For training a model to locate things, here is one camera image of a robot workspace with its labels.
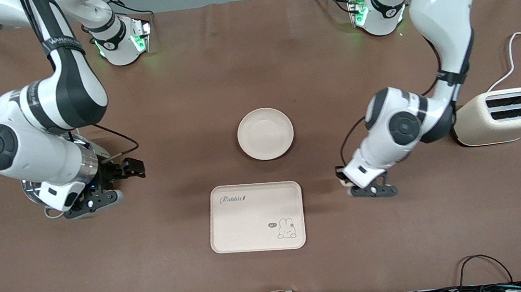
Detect round cream plate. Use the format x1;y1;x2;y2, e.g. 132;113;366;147
235;105;297;163

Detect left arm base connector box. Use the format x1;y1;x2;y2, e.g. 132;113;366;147
346;0;370;29

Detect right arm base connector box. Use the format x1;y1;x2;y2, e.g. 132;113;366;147
129;16;155;54

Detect cream rabbit print tray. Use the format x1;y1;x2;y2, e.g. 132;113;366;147
205;177;308;258

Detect brown table mat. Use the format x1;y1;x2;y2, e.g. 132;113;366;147
0;0;521;292

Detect cream two-slot toaster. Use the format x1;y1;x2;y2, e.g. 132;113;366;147
450;87;521;149

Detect right arm wrist cable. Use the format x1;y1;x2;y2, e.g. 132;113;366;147
70;119;142;167

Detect arm wrist cable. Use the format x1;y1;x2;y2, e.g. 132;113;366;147
70;119;142;167
337;115;373;169

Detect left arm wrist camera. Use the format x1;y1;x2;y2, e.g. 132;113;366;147
347;181;400;202

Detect left arm wrist cable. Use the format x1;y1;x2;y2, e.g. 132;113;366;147
337;115;373;169

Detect black looped cable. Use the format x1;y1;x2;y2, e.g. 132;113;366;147
455;251;514;290

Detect right arm base black cable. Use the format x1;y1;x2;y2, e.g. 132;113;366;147
100;0;156;35

